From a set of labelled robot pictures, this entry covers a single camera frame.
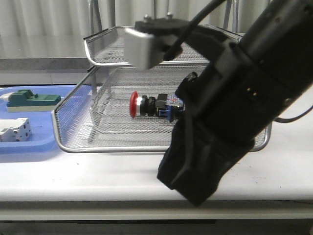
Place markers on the blue plastic tray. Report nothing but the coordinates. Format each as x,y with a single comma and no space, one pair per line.
42,137

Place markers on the green and cream switch block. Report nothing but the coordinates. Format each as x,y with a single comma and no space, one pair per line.
26,101

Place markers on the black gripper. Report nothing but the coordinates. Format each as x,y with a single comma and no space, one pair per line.
252,82

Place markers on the red emergency push button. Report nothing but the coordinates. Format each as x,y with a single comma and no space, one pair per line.
167,106

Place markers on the white component in tray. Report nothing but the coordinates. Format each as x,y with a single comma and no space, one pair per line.
5,97

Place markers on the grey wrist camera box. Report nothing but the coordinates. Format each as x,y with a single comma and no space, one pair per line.
147,42

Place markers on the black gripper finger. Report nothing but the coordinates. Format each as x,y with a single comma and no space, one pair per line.
196,160

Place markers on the white circuit breaker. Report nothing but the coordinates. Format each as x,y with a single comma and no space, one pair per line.
15,130

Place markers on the silver mesh top tray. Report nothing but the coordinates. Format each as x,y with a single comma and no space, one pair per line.
106,48

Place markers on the silver metal rack frame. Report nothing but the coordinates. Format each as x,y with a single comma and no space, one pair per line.
93,14

